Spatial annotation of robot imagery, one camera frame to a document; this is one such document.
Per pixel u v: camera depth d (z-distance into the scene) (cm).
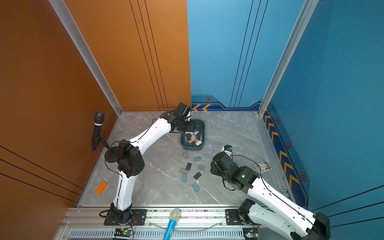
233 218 72
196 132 105
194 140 101
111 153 95
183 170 89
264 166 89
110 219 72
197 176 87
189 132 105
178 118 69
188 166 91
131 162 53
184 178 87
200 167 90
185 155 96
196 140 102
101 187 83
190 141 102
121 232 71
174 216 70
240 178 51
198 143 100
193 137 100
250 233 71
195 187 83
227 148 68
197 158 94
